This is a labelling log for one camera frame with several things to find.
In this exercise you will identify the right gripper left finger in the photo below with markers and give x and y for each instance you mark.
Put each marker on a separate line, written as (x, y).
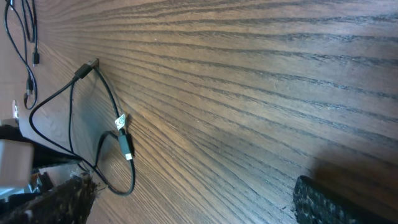
(70, 202)

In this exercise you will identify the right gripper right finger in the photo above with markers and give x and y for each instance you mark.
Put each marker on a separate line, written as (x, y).
(316, 204)

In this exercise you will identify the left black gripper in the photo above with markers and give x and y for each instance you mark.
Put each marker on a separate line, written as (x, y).
(43, 155)

